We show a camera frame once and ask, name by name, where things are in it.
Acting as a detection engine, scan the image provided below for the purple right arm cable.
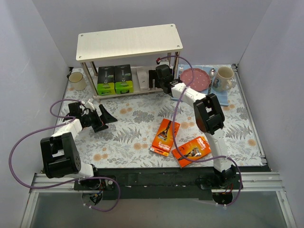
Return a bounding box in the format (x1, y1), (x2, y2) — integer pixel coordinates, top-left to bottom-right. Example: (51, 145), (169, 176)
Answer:
(160, 56), (243, 208)

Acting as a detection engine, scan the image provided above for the aluminium rail frame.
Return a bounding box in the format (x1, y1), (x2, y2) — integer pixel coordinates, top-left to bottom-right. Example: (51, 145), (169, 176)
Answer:
(22, 75), (296, 228)

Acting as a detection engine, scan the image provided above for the cream enamel cup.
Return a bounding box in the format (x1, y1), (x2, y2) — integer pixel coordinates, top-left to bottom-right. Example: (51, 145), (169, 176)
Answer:
(67, 72), (86, 91)

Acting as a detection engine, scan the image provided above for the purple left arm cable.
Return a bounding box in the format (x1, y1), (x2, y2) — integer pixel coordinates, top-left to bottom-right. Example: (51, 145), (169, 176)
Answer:
(9, 99), (121, 212)

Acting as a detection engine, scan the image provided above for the light wooden two-tier shelf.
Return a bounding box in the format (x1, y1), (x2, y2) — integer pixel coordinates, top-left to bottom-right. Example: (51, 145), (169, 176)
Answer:
(76, 24), (183, 102)

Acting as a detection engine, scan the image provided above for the orange Gillette razor box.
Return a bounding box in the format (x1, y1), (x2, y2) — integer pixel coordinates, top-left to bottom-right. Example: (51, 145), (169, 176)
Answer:
(171, 136), (211, 168)
(150, 119), (180, 157)

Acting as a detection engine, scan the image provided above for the floral table mat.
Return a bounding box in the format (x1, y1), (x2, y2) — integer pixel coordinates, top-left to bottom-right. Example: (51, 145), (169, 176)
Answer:
(45, 64), (268, 169)

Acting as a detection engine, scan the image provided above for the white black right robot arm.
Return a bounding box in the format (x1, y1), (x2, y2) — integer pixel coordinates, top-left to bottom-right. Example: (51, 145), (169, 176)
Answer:
(149, 65), (236, 189)

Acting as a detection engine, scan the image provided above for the silver fork dark handle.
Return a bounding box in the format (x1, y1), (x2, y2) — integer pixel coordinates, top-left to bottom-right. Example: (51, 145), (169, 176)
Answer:
(177, 64), (184, 78)

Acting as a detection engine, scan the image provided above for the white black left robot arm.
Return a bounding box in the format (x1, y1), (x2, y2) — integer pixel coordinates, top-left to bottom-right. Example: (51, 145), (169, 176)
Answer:
(40, 101), (117, 190)

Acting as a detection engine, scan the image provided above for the silver spoon dark handle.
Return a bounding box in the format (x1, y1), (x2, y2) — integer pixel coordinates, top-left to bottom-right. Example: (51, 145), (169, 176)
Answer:
(208, 68), (216, 95)

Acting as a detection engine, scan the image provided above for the green black razor box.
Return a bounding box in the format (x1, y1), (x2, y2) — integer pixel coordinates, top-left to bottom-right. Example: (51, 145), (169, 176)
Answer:
(97, 66), (116, 95)
(114, 64), (133, 94)

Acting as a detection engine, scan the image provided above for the cream patterned mug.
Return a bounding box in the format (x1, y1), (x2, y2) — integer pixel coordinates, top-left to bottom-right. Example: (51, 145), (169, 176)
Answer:
(212, 66), (234, 92)

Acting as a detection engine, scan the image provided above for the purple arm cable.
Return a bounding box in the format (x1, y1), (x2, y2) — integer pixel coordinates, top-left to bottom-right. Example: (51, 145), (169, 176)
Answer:
(160, 56), (243, 208)
(9, 99), (121, 212)

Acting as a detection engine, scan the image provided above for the blue checked cloth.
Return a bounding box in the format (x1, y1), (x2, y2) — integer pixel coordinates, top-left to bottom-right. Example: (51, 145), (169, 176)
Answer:
(184, 64), (228, 106)

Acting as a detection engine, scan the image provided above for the white cosmetic box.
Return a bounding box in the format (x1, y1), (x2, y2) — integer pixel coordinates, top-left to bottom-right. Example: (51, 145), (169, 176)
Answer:
(136, 68), (149, 91)

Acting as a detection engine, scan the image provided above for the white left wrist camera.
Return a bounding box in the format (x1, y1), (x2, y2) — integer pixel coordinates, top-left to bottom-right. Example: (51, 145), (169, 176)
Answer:
(84, 99), (95, 111)

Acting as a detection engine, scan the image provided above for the pink dotted plate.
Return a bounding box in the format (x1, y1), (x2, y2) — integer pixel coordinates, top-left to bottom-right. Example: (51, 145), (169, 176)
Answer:
(180, 68), (211, 92)

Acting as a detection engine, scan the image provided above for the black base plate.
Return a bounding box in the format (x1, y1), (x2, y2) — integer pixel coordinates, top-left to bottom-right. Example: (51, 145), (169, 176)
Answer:
(70, 165), (270, 201)

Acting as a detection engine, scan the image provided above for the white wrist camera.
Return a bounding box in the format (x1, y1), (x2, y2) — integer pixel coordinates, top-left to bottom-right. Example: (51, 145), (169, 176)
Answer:
(156, 58), (170, 66)
(84, 99), (95, 111)

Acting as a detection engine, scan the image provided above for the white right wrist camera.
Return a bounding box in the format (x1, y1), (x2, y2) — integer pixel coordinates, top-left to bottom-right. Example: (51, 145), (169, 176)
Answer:
(156, 58), (170, 66)

